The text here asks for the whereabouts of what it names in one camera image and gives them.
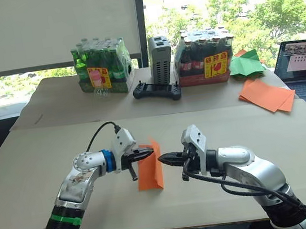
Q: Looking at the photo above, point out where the open laptop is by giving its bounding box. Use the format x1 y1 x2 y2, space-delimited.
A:
270 38 306 119

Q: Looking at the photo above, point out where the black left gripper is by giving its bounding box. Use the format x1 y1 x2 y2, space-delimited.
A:
119 147 159 183

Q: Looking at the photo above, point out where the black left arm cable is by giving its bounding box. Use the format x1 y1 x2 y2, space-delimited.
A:
82 120 123 153

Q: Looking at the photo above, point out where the flat orange paper sheet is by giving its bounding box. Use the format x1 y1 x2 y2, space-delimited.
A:
238 87 299 119
236 73 298 117

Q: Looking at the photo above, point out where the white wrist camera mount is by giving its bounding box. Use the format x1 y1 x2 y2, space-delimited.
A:
108 126 142 174
178 122 213 179

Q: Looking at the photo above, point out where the white roller blind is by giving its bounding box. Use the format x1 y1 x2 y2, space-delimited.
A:
0 0 144 75

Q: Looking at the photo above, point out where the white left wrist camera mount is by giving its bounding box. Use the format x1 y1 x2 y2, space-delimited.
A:
108 126 142 174

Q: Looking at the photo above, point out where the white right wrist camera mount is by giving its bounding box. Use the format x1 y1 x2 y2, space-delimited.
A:
178 122 213 179

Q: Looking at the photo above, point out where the black handheld controller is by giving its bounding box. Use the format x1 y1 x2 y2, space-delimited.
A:
131 77 183 107

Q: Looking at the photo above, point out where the green glass bottle pack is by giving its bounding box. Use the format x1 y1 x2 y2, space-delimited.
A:
69 32 138 100

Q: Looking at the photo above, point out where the green paper stack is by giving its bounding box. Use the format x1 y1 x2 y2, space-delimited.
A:
226 47 270 83

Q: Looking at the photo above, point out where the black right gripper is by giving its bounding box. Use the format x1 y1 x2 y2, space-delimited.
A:
156 143 204 185

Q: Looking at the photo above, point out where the beige cardboard sheet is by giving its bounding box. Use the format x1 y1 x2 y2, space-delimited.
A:
0 89 306 229

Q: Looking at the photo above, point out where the orange paper sheet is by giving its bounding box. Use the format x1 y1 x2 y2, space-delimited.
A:
131 136 167 193
236 73 298 117
238 87 299 119

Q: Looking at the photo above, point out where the dark cola bottle pack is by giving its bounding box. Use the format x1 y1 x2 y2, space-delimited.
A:
170 23 241 89

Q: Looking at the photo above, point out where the black window frame post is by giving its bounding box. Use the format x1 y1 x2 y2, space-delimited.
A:
132 0 154 68

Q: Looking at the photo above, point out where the grey ribbed power unit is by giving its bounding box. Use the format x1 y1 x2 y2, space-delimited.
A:
146 34 177 86

